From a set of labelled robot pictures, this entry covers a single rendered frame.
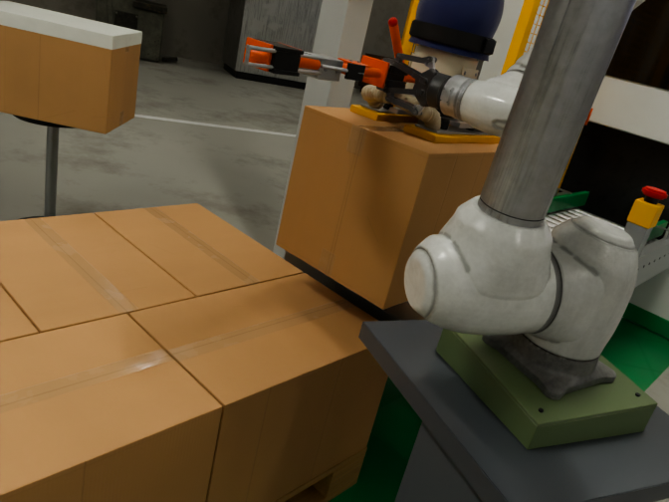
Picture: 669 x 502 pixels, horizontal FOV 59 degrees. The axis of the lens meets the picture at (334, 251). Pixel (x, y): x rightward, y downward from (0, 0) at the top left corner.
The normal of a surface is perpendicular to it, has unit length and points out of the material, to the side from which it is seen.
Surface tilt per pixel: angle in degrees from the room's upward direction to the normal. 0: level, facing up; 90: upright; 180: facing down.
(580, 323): 98
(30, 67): 90
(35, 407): 0
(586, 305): 88
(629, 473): 0
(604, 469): 0
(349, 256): 89
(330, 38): 90
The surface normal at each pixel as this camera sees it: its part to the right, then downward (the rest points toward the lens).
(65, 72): 0.01, 0.39
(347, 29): 0.70, 0.41
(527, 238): 0.27, -0.18
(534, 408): 0.20, -0.87
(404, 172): -0.66, 0.14
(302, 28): 0.39, 0.44
